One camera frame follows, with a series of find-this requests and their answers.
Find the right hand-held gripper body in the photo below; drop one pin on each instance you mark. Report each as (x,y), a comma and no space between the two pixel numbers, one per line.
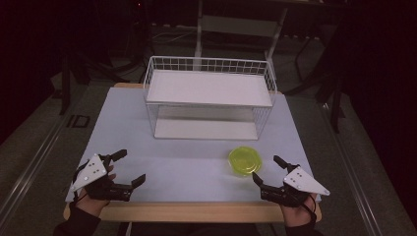
(303,182)

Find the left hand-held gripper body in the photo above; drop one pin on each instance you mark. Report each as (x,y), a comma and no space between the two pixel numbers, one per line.
(93,170)

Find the person's right hand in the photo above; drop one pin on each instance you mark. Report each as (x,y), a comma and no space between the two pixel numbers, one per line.
(296,214)

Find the person's left hand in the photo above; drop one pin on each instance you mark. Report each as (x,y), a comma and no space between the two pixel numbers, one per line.
(92,205)

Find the yellow-green plastic plate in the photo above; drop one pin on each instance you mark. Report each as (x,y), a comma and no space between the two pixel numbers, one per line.
(245,161)

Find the pale blue table mat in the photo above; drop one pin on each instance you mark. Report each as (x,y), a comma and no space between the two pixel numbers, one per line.
(183,170)

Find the metal floor rail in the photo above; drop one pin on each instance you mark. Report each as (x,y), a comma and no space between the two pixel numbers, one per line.
(352,170)
(31,170)

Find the white metal stand frame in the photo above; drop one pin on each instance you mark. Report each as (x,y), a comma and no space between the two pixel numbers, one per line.
(241,26)

